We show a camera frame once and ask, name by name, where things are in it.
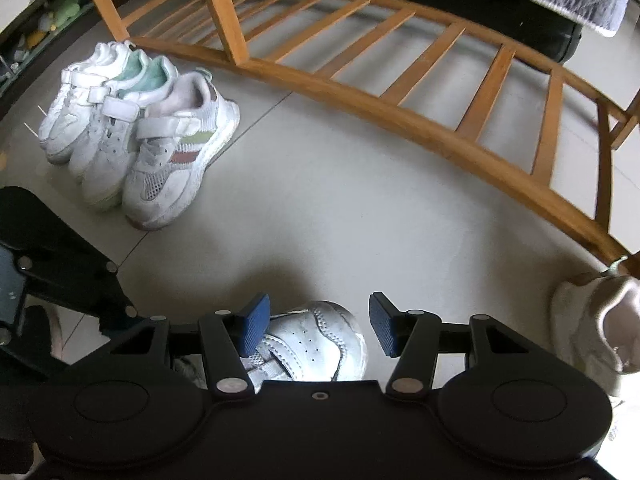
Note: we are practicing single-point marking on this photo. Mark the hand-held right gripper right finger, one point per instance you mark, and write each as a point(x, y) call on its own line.
point(384, 325)

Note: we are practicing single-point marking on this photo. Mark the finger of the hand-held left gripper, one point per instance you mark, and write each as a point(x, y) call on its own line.
point(90, 280)

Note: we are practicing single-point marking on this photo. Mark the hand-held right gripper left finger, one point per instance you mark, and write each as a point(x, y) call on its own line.
point(255, 325)

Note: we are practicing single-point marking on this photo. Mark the white grey sneaker dark trim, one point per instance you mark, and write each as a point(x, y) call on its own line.
point(310, 345)

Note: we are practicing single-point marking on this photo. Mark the white sneaker mint lining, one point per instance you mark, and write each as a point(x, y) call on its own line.
point(82, 160)
point(107, 170)

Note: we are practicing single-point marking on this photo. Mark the white velcro sneaker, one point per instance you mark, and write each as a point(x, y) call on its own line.
point(75, 85)
point(55, 130)

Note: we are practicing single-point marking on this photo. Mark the white mesh sneaker pink sole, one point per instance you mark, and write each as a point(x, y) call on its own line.
point(165, 185)
point(580, 330)

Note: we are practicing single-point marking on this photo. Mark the wooden shoe rack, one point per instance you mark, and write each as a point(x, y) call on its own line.
point(222, 10)

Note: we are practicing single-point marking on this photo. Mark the yellow plush toy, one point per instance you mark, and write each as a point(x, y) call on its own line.
point(37, 37)

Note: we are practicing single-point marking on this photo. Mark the green star plush toy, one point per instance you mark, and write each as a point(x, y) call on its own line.
point(65, 7)

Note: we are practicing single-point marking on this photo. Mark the black bed base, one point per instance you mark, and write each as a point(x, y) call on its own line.
point(545, 35)

